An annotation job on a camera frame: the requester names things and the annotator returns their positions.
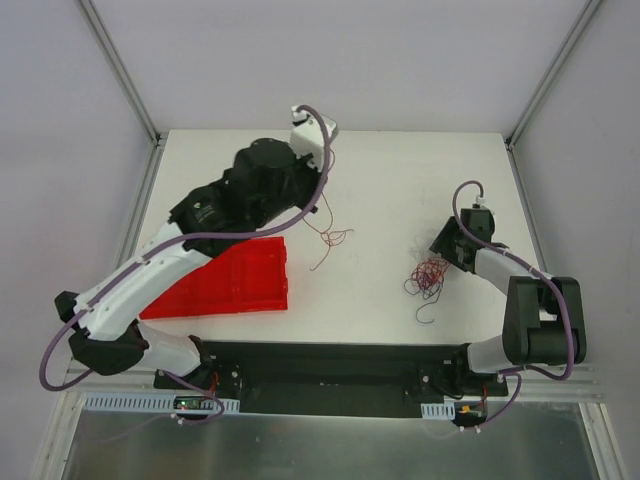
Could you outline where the dark red wire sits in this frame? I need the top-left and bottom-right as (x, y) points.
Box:
(302, 192), (355, 273)

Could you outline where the cable bundle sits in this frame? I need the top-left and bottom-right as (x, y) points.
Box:
(402, 234), (451, 326)

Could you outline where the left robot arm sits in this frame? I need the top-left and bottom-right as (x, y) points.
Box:
(55, 134), (332, 389)

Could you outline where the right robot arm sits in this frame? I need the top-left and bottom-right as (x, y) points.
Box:
(429, 204), (587, 399)

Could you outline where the red plastic tray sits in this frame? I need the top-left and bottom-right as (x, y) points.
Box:
(140, 236), (288, 321)

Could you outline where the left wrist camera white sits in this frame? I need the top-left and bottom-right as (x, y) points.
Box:
(289, 105), (324, 164)

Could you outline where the left aluminium frame post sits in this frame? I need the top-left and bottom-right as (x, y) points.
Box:
(77, 0), (162, 146)

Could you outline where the aluminium frame post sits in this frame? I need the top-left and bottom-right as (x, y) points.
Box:
(77, 0), (162, 146)
(504, 0), (604, 149)

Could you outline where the right white cable duct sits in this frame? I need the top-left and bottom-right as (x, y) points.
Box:
(420, 399), (488, 421)

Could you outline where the white cable duct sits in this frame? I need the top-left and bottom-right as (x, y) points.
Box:
(84, 393), (240, 416)
(420, 399), (488, 421)

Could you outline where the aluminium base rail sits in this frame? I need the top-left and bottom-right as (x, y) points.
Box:
(70, 364), (605, 403)

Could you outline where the right aluminium frame post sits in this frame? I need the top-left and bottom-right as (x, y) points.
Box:
(504, 0), (604, 149)

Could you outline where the left white cable duct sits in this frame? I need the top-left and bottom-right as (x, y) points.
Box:
(84, 393), (240, 416)

